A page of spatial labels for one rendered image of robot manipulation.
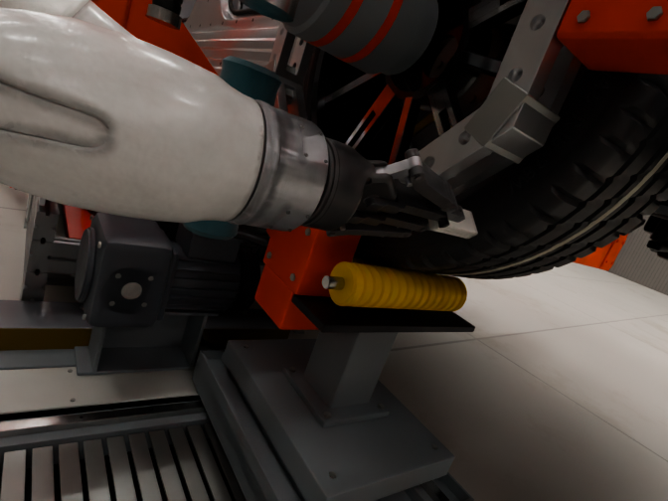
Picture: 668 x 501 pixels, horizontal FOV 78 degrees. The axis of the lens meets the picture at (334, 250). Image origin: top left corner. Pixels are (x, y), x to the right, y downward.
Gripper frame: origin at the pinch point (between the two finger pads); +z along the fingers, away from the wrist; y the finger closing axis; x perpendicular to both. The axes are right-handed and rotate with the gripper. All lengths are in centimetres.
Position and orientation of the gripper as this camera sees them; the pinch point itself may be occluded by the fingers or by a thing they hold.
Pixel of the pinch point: (451, 220)
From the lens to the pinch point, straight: 47.8
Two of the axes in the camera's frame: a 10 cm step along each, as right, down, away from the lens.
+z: 7.8, 1.2, 6.2
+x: -1.5, -9.2, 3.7
